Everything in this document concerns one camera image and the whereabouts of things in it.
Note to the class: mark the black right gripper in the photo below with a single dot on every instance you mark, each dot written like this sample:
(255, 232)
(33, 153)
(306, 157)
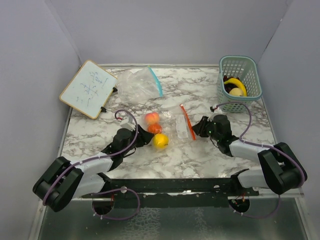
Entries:
(200, 127)

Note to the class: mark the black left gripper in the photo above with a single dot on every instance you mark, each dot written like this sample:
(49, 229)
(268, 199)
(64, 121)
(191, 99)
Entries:
(144, 137)

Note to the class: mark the orange zip clear bag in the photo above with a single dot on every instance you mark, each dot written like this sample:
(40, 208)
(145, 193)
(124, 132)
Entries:
(175, 124)

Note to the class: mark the purple fake grapes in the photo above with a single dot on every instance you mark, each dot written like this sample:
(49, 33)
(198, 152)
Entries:
(228, 87)

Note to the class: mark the blue zip clear bag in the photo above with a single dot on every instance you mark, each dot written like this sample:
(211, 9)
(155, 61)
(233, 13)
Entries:
(138, 87)

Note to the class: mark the fake tan pear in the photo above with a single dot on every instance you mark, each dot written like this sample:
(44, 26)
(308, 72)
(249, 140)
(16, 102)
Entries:
(237, 92)

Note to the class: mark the fake yellow banana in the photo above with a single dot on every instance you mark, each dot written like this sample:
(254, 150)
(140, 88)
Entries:
(237, 83)

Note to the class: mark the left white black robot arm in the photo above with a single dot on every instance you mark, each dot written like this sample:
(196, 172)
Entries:
(65, 180)

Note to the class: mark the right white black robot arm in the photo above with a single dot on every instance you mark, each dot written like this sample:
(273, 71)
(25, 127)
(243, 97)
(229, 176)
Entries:
(280, 170)

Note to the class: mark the fake orange tomato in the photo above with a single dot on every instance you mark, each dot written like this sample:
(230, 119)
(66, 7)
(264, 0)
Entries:
(155, 128)

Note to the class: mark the fake yellow lemon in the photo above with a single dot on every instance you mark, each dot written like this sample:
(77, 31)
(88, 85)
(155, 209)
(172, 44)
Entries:
(160, 141)

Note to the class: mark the fake pink peach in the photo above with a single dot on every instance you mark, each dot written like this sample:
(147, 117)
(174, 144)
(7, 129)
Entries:
(151, 118)

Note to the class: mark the teal plastic basket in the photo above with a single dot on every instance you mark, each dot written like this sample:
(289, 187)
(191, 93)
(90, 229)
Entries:
(245, 69)

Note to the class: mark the yellow framed whiteboard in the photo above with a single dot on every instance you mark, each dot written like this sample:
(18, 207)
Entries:
(89, 89)

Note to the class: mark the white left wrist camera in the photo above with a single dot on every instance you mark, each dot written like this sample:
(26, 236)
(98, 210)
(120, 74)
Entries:
(128, 123)

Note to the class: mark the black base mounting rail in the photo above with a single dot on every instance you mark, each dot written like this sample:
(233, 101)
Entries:
(172, 192)

